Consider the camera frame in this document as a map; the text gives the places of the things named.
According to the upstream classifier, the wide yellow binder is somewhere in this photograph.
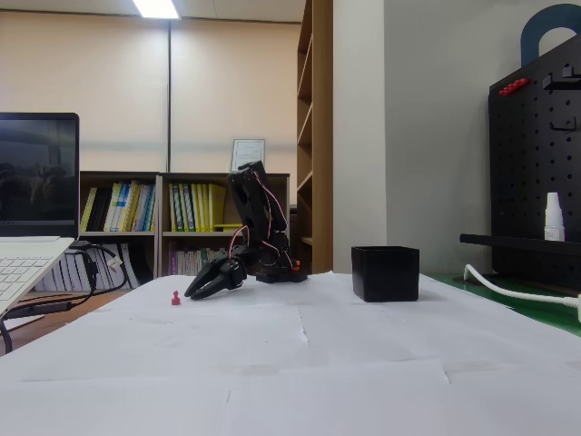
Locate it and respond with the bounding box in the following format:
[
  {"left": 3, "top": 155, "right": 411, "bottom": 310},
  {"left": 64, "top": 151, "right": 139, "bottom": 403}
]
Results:
[{"left": 208, "top": 183, "right": 227, "bottom": 233}]

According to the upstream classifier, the black laptop cable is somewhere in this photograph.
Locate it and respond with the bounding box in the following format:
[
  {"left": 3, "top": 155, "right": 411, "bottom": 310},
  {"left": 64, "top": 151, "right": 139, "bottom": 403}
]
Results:
[
  {"left": 0, "top": 240, "right": 99, "bottom": 355},
  {"left": 84, "top": 243, "right": 131, "bottom": 296}
]

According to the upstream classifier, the white plastic bottle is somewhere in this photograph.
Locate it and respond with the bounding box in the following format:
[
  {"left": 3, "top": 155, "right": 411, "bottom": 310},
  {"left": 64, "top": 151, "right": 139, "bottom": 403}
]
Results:
[{"left": 543, "top": 192, "right": 567, "bottom": 242}]

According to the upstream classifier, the black plastic box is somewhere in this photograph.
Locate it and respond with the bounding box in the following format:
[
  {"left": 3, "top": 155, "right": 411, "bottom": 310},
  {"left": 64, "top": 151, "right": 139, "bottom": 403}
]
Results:
[{"left": 350, "top": 245, "right": 421, "bottom": 303}]

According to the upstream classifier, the framed certificate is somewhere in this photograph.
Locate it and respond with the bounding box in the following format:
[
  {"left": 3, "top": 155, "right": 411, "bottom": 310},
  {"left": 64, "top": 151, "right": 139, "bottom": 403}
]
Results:
[{"left": 230, "top": 138, "right": 267, "bottom": 168}]

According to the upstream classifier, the black pegboard shelf tray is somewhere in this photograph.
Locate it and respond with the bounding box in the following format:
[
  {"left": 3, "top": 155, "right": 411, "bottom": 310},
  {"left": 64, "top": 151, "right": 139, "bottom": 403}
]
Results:
[{"left": 459, "top": 233, "right": 581, "bottom": 256}]

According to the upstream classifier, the beige roller blind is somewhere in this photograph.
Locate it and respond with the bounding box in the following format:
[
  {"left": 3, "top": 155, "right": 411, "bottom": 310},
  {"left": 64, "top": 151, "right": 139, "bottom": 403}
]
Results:
[
  {"left": 171, "top": 17, "right": 301, "bottom": 174},
  {"left": 0, "top": 9, "right": 170, "bottom": 173}
]

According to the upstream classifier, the white laptop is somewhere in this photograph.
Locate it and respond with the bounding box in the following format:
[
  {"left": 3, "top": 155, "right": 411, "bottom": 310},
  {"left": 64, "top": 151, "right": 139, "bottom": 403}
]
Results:
[{"left": 0, "top": 112, "right": 81, "bottom": 319}]

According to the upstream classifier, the white power cable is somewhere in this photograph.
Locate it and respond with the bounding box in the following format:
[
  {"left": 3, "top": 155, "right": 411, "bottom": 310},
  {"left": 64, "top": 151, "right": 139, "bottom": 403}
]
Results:
[{"left": 463, "top": 263, "right": 581, "bottom": 306}]

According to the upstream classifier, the black book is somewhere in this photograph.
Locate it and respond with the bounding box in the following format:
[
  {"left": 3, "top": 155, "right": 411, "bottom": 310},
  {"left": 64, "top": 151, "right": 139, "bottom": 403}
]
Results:
[{"left": 86, "top": 186, "right": 113, "bottom": 233}]

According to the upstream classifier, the ceiling light panel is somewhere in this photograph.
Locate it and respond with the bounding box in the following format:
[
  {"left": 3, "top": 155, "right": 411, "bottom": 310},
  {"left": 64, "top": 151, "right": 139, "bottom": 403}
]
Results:
[{"left": 131, "top": 0, "right": 181, "bottom": 20}]

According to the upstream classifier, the yellow white book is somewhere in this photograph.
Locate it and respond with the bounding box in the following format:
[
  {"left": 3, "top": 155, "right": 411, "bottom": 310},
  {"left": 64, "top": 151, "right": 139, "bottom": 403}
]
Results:
[{"left": 103, "top": 182, "right": 123, "bottom": 233}]

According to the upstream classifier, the blue book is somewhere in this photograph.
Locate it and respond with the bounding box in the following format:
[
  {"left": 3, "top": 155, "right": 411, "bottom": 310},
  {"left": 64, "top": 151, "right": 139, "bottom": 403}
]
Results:
[{"left": 133, "top": 183, "right": 157, "bottom": 233}]

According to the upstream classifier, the tall wooden shelf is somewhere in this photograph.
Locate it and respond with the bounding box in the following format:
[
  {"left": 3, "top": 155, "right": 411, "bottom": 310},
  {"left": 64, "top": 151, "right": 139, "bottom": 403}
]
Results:
[{"left": 297, "top": 0, "right": 335, "bottom": 276}]

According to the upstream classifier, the dark blue arch board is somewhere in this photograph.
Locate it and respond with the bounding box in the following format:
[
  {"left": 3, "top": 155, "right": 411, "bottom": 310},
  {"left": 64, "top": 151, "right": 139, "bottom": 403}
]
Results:
[{"left": 520, "top": 3, "right": 581, "bottom": 67}]

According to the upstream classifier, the black pegboard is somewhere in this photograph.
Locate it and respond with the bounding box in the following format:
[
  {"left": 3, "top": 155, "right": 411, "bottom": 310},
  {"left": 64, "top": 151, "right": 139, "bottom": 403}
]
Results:
[{"left": 487, "top": 34, "right": 581, "bottom": 292}]

